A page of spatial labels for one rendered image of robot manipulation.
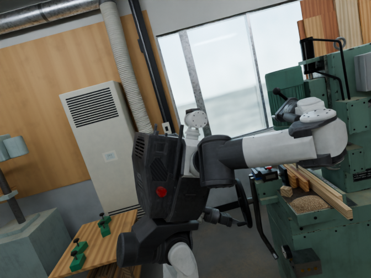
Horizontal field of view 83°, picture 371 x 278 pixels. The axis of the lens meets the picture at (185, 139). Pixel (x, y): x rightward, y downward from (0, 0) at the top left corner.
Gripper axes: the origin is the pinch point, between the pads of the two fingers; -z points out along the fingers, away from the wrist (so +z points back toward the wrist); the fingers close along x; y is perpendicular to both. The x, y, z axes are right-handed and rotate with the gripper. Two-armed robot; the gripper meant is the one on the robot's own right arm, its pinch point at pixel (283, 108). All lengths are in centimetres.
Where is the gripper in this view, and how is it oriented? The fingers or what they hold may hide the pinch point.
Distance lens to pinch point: 109.1
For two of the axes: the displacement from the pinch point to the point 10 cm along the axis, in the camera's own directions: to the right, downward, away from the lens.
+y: 8.0, 6.0, 1.0
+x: -6.0, 7.7, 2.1
